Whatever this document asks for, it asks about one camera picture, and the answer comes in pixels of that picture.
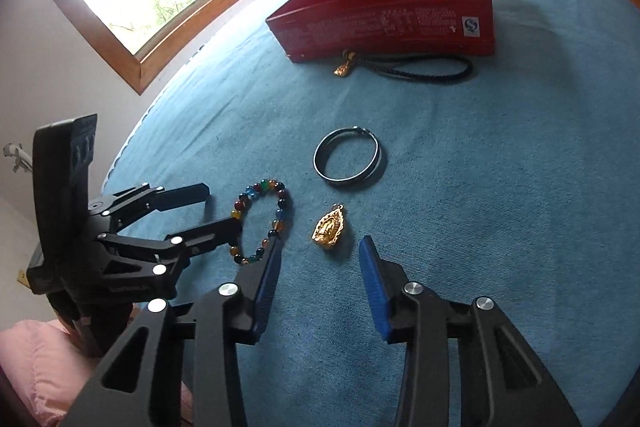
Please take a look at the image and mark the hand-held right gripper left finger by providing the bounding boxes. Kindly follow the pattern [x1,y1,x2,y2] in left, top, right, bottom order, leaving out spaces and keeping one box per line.
[59,234,283,427]

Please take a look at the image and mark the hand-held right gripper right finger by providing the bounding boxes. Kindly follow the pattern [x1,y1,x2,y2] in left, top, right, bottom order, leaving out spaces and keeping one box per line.
[359,235,583,427]

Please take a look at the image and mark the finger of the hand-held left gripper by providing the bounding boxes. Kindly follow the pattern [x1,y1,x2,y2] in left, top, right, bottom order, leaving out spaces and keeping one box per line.
[89,181,211,233]
[99,217,245,281]

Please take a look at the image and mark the multicolour bead bracelet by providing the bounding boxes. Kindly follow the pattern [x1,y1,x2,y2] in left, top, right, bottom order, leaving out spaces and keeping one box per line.
[227,178,295,266]

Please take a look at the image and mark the gold pendant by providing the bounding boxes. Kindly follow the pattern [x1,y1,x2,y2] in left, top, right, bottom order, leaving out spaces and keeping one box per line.
[312,204,347,250]

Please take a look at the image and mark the silver bangle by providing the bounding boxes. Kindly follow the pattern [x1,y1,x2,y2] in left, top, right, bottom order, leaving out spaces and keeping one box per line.
[313,126,386,188]

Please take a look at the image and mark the pink quilt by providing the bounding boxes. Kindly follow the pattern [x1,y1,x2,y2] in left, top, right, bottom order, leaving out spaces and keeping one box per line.
[0,319,193,427]

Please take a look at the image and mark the white wall bracket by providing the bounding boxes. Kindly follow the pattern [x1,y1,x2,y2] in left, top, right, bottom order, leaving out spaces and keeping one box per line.
[2,143,33,172]

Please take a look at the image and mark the black cord gold pendant necklace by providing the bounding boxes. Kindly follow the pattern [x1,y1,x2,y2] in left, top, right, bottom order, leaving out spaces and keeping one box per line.
[332,49,473,84]

